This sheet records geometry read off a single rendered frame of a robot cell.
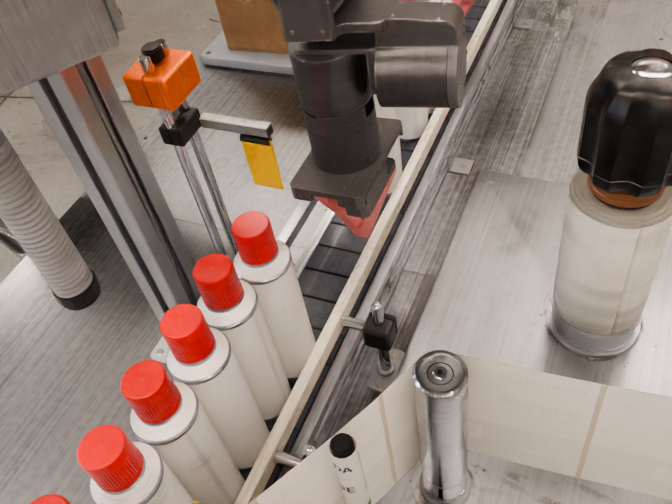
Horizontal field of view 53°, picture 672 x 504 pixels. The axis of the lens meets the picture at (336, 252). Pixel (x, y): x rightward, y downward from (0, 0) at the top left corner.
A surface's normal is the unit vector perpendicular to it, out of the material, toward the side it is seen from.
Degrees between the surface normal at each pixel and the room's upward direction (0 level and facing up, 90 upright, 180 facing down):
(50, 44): 90
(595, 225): 92
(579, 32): 0
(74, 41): 90
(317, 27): 80
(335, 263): 0
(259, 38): 90
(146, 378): 3
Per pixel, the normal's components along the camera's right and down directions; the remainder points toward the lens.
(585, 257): -0.73, 0.58
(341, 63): 0.33, 0.65
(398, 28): -0.26, 0.63
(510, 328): -0.14, -0.67
